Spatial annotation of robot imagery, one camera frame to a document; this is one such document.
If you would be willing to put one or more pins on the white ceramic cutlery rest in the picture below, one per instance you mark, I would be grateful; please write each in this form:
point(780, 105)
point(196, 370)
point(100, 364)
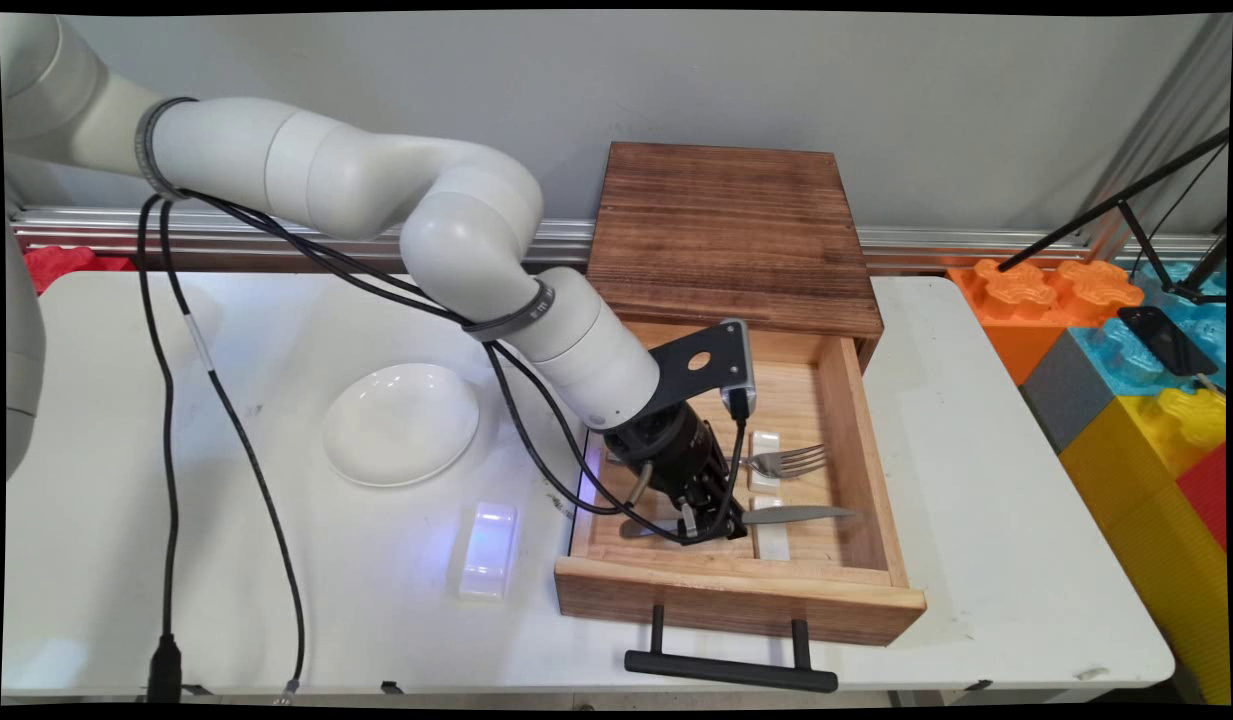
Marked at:
point(488, 555)
point(773, 545)
point(766, 442)

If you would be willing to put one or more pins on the grey foam block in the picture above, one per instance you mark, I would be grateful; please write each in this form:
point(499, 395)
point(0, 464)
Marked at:
point(1066, 395)

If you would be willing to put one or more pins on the light wooden drawer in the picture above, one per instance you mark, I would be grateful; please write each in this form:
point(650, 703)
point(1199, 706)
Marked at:
point(846, 450)

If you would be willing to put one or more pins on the white ceramic plate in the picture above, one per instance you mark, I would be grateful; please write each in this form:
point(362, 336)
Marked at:
point(401, 425)

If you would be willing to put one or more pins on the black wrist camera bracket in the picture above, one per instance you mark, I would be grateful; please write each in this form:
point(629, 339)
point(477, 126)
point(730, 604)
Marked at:
point(701, 365)

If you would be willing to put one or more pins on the silver metal fork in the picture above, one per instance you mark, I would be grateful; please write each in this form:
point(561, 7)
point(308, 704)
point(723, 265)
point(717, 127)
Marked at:
point(791, 460)

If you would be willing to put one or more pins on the dark wooden drawer cabinet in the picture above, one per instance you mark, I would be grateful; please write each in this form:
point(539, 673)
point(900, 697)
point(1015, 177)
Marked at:
point(726, 230)

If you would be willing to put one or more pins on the black smartphone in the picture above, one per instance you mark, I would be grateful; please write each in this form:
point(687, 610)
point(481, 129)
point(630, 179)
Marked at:
point(1164, 342)

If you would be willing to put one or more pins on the silver metal knife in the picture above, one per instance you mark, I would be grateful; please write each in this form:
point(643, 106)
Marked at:
point(806, 515)

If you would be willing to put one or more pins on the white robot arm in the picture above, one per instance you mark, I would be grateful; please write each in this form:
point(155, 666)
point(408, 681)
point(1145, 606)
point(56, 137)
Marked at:
point(356, 180)

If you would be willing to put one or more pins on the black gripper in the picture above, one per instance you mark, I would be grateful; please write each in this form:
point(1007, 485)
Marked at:
point(666, 445)

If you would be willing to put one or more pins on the aluminium rail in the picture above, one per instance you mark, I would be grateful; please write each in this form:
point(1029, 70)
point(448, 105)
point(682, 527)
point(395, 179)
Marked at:
point(926, 240)

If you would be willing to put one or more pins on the orange foam block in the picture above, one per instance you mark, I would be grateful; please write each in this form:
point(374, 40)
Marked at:
point(1021, 300)

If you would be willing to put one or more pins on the black tripod stand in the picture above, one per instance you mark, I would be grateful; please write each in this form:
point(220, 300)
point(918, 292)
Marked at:
point(1106, 208)

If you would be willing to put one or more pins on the red foam block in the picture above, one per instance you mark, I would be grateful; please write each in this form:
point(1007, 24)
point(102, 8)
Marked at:
point(66, 265)
point(1206, 495)

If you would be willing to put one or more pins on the blue foam block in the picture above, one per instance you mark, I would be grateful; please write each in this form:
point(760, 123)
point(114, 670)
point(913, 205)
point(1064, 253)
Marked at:
point(1106, 355)

